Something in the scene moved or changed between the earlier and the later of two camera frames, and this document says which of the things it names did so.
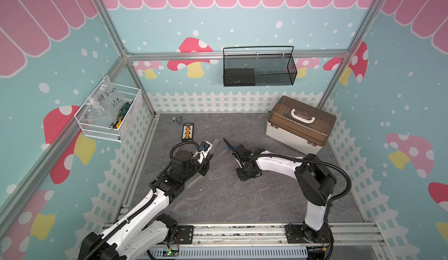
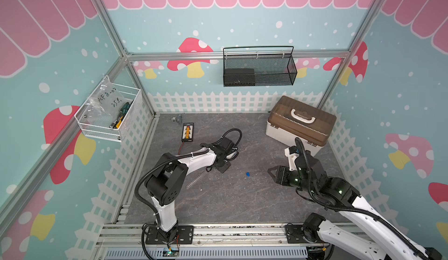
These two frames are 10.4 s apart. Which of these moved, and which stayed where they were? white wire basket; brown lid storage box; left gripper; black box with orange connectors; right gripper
Moved: left gripper; right gripper
Stayed: white wire basket; brown lid storage box; black box with orange connectors
